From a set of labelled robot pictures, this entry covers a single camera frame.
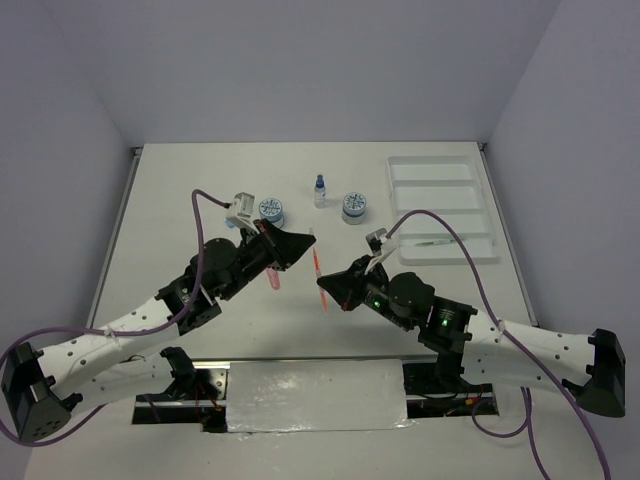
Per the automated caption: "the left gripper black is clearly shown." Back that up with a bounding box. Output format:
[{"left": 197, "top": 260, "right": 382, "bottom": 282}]
[{"left": 219, "top": 218, "right": 316, "bottom": 301}]

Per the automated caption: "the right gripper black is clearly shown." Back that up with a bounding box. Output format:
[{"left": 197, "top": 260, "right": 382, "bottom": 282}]
[{"left": 318, "top": 253, "right": 414, "bottom": 331}]

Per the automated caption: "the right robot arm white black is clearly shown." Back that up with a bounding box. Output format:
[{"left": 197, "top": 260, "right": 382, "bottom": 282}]
[{"left": 317, "top": 256, "right": 626, "bottom": 418}]

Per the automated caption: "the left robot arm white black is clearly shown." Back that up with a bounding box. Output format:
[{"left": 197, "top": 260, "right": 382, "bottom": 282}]
[{"left": 1, "top": 220, "right": 316, "bottom": 447}]

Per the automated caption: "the pink lead case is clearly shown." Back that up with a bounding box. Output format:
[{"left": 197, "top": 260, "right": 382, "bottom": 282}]
[{"left": 266, "top": 268, "right": 281, "bottom": 290}]

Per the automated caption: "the left blue round jar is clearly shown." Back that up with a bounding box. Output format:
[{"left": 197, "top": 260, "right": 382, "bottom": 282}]
[{"left": 259, "top": 197, "right": 284, "bottom": 228}]

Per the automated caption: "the blue round jar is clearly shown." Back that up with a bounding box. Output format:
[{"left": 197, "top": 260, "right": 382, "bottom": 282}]
[
  {"left": 259, "top": 197, "right": 284, "bottom": 228},
  {"left": 342, "top": 192, "right": 367, "bottom": 225}
]

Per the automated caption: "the small clear spray bottle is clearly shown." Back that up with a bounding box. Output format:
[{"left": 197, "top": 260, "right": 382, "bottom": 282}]
[{"left": 314, "top": 174, "right": 326, "bottom": 208}]

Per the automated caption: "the right blue round jar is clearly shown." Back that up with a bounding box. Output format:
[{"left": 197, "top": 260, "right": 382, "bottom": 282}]
[{"left": 342, "top": 192, "right": 367, "bottom": 225}]

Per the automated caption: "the white compartment tray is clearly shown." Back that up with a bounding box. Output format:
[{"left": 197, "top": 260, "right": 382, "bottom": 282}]
[{"left": 388, "top": 155, "right": 498, "bottom": 266}]

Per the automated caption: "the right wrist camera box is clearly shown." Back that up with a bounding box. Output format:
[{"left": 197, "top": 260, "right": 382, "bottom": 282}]
[{"left": 365, "top": 228, "right": 397, "bottom": 274}]

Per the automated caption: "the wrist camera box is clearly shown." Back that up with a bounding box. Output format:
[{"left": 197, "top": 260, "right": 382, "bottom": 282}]
[
  {"left": 365, "top": 228, "right": 397, "bottom": 274},
  {"left": 225, "top": 192, "right": 255, "bottom": 230}
]

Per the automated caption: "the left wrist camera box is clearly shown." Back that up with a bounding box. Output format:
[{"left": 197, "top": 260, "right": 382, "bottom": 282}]
[{"left": 225, "top": 192, "right": 255, "bottom": 230}]

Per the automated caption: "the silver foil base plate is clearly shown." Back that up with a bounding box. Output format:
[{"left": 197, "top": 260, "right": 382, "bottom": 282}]
[{"left": 226, "top": 359, "right": 409, "bottom": 433}]

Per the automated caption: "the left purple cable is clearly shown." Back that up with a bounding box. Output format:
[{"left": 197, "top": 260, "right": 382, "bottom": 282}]
[{"left": 0, "top": 188, "right": 234, "bottom": 446}]

